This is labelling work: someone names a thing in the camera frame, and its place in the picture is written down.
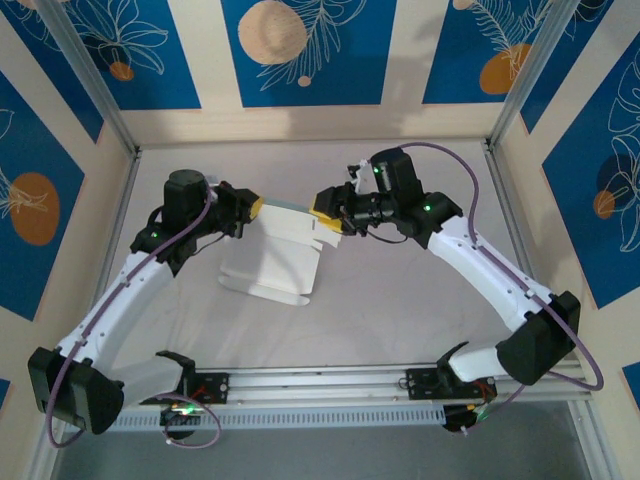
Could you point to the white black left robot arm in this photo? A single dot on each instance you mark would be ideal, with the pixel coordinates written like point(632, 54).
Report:
point(125, 300)

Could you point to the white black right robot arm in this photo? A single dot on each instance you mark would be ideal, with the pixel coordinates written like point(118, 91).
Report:
point(480, 270)

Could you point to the electronics board with green light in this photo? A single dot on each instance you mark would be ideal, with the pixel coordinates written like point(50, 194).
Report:
point(180, 415)
point(462, 417)

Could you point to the aluminium table side rail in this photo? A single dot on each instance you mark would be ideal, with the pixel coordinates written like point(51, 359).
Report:
point(125, 200)
point(506, 200)

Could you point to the aluminium frame post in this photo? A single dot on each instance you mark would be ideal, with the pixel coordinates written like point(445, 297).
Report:
point(595, 450)
point(535, 75)
point(42, 460)
point(85, 75)

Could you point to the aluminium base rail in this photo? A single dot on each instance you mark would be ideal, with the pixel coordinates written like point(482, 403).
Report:
point(320, 387)

